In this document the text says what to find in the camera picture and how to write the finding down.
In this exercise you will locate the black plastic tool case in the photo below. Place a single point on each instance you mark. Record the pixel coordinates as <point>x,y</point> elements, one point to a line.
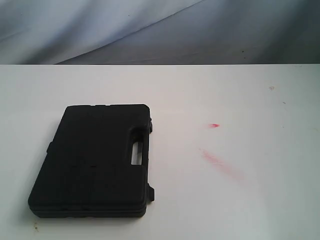
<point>96,165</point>

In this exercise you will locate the grey backdrop cloth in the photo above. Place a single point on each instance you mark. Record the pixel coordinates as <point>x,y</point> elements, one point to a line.
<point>159,32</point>

